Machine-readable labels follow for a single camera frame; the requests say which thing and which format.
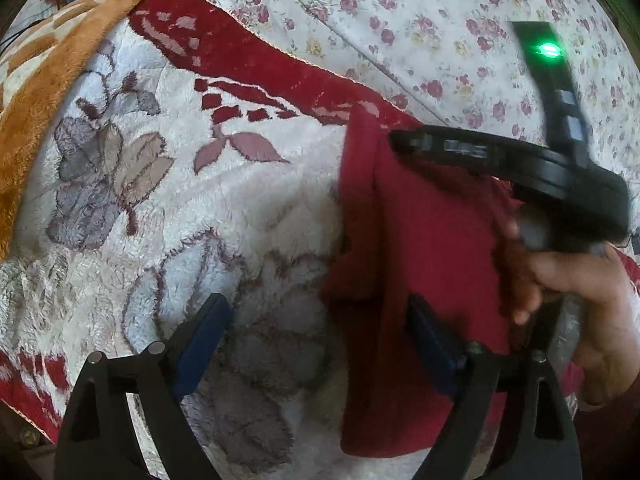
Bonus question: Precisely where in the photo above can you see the floral print bedsheet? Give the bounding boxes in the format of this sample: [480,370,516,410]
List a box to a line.
[10,0,640,241]

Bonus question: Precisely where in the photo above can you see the red garment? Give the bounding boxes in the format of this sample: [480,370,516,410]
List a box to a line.
[320,107,551,461]

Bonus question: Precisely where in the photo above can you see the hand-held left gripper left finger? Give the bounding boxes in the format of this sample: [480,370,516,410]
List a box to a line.
[54,292,233,480]

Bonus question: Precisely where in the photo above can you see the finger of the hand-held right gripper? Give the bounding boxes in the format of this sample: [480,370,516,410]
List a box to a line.
[388,127,548,183]

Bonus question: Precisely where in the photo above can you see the person's right hand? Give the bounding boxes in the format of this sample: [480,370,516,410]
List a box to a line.
[501,219,640,407]

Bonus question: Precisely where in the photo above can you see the orange checkered fleece blanket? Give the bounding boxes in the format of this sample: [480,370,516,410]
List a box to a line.
[0,0,157,264]

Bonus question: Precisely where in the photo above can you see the white and red floral fleece blanket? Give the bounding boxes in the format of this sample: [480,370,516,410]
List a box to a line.
[0,0,431,480]

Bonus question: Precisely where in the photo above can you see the black cables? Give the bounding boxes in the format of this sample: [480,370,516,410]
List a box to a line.
[0,20,32,53]

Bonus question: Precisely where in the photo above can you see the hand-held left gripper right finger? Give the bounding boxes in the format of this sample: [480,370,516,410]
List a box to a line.
[407,294,583,480]

